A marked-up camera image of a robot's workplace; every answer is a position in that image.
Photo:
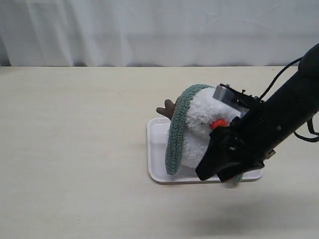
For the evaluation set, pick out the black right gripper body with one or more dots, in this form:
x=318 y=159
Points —
x=245 y=140

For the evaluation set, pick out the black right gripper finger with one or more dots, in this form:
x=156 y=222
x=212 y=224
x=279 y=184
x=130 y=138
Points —
x=234 y=174
x=212 y=164

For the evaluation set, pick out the white plush snowman toy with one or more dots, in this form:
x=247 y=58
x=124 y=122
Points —
x=207 y=129

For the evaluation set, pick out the green fleece scarf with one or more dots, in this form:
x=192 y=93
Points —
x=177 y=134

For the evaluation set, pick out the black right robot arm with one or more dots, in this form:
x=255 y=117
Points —
x=295 y=102

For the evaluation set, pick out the white plastic tray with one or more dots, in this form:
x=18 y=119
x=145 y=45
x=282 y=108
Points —
x=157 y=134

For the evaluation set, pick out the white backdrop curtain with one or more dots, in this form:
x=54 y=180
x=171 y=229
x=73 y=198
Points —
x=171 y=33

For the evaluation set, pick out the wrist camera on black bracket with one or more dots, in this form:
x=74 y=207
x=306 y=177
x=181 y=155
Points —
x=235 y=99

